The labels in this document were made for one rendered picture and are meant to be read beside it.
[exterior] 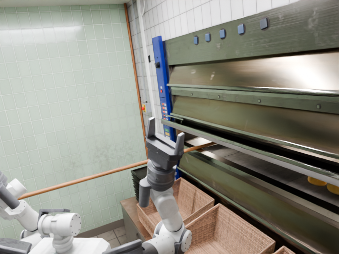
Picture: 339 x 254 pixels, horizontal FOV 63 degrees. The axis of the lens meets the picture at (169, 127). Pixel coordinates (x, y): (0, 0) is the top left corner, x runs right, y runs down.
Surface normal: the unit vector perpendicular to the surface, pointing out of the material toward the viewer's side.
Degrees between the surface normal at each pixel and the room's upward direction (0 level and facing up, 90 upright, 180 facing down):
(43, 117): 90
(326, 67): 70
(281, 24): 90
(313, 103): 90
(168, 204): 114
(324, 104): 90
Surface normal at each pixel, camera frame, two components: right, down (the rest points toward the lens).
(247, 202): -0.88, -0.14
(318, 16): -0.90, 0.21
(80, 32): 0.43, 0.15
